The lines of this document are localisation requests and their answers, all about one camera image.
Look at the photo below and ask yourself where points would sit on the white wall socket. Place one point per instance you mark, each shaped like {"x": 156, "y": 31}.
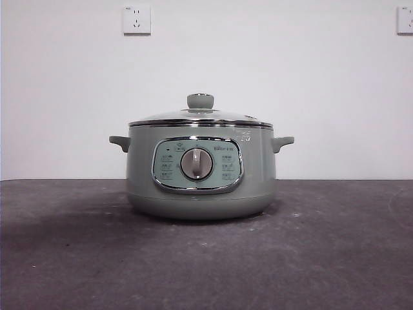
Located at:
{"x": 136, "y": 21}
{"x": 406, "y": 21}

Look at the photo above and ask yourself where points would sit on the glass lid with green knob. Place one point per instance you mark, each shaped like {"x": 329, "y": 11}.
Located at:
{"x": 199, "y": 100}

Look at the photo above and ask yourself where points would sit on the green electric cooking pot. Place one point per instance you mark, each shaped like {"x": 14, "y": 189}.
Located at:
{"x": 258, "y": 174}

